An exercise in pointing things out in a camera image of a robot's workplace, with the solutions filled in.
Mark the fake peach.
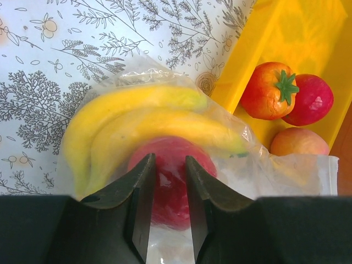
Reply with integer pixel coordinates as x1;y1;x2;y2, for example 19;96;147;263
269;127;330;156

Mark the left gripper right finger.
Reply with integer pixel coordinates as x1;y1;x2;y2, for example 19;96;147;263
185;156;351;263

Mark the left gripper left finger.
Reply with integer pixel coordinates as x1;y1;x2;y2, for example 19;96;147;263
1;154;156;263

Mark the orange fake bell pepper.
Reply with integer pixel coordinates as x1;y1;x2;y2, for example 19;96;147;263
240;62;299;120

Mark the yellow plastic tray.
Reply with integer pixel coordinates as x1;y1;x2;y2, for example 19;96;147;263
211;1;351;147

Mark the floral tablecloth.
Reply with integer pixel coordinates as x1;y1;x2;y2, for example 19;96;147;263
1;1;255;195

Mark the clear zip top bag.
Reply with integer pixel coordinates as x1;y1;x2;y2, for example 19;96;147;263
57;56;338;263

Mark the yellow fake banana bunch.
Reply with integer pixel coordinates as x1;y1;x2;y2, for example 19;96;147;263
62;85;247;197

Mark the red fake apple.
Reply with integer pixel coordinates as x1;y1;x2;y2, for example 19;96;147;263
282;74;334;127

